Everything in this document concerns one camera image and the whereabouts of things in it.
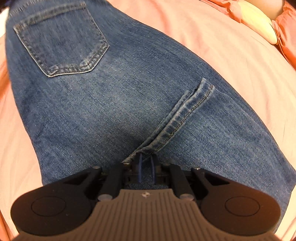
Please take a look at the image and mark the blue denim jeans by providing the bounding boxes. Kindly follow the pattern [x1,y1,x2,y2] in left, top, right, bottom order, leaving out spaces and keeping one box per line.
[6,1,295,213]

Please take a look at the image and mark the orange bed sheet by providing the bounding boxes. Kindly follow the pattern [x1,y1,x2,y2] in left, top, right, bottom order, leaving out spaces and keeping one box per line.
[1,1,295,240]

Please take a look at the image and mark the right orange pillow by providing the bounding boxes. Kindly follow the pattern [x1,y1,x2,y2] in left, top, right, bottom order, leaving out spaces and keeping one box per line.
[203,1,295,67]

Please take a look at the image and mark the yellow small cushion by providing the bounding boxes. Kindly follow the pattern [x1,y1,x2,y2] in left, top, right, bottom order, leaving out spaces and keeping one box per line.
[238,1,282,45]

